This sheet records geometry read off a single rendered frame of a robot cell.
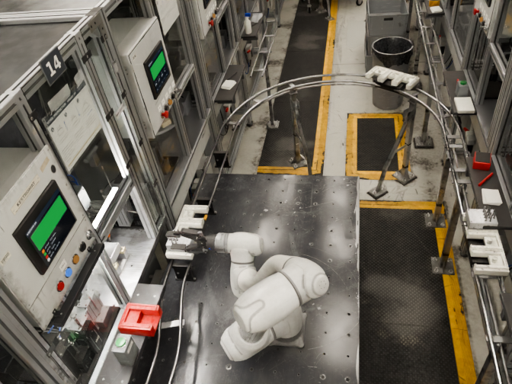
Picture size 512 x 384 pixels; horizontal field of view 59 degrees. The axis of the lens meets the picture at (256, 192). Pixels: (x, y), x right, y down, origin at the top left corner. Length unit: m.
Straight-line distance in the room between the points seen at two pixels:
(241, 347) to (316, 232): 0.93
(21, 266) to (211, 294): 1.14
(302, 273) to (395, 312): 1.72
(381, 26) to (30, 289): 4.39
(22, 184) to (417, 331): 2.40
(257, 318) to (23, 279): 0.74
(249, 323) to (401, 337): 1.74
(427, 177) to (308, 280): 2.74
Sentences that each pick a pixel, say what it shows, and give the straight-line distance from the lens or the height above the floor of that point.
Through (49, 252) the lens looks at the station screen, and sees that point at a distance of 1.66.
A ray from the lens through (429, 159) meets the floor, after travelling 4.27.
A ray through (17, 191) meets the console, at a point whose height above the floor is 1.81.
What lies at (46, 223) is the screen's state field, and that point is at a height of 1.66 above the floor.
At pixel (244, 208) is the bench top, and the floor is 0.68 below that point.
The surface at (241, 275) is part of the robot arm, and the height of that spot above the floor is 1.08.
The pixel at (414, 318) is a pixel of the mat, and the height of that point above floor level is 0.01.
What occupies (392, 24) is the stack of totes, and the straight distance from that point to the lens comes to 5.25.
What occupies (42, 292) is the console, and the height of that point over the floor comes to 1.48.
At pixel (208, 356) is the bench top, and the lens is 2.28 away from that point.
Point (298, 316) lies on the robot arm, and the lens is 2.11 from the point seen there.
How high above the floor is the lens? 2.66
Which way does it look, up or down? 42 degrees down
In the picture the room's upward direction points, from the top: 9 degrees counter-clockwise
